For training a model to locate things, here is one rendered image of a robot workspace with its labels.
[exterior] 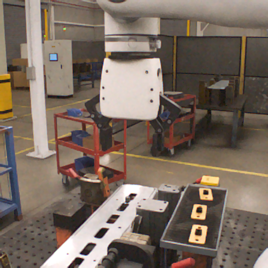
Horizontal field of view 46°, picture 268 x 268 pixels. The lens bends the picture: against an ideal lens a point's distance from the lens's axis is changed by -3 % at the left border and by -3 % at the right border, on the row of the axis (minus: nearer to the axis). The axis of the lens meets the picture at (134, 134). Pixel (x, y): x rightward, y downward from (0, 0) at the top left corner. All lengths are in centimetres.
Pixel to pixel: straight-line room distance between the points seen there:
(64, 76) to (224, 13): 1085
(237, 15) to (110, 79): 21
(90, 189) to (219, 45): 709
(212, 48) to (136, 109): 780
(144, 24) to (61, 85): 1087
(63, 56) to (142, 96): 1075
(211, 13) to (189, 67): 797
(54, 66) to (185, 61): 490
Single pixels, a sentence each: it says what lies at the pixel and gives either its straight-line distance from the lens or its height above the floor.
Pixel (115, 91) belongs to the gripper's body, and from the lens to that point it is 52.
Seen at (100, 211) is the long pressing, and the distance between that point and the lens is 129.
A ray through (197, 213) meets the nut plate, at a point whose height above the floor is 116.
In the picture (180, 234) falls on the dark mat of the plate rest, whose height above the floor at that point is 116.
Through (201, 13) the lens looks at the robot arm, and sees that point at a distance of 44.
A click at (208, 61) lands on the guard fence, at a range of 830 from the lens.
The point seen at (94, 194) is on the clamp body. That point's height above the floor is 99.
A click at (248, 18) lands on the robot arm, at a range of 51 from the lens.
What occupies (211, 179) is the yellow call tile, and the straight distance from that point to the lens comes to 119.
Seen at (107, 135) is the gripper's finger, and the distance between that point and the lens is 56.
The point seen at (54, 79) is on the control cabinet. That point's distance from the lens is 1151.
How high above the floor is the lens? 161
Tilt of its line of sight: 15 degrees down
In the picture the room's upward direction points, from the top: straight up
